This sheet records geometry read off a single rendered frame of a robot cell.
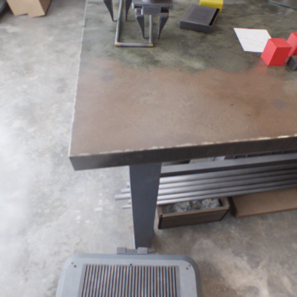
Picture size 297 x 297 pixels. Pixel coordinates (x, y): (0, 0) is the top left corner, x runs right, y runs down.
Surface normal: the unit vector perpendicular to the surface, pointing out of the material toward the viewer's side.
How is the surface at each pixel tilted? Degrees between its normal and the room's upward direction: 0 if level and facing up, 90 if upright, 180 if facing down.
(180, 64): 0
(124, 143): 0
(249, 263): 0
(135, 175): 90
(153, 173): 90
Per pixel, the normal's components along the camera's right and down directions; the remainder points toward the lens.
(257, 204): 0.05, -0.65
